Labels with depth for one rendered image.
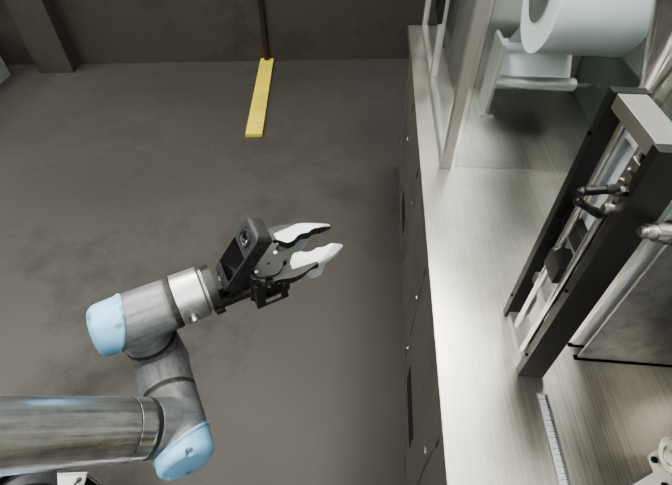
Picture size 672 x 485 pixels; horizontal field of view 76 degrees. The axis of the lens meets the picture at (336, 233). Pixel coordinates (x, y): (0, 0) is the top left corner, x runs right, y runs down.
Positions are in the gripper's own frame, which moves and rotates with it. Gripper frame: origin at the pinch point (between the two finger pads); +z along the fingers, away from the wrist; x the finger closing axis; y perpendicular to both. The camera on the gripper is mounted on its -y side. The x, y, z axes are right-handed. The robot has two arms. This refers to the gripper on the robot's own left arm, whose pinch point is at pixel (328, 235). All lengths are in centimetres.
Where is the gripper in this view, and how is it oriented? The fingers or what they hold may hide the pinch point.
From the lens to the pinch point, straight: 67.9
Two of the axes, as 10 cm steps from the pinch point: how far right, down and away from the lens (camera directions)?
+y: -0.7, 6.1, 7.9
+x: 4.6, 7.2, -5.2
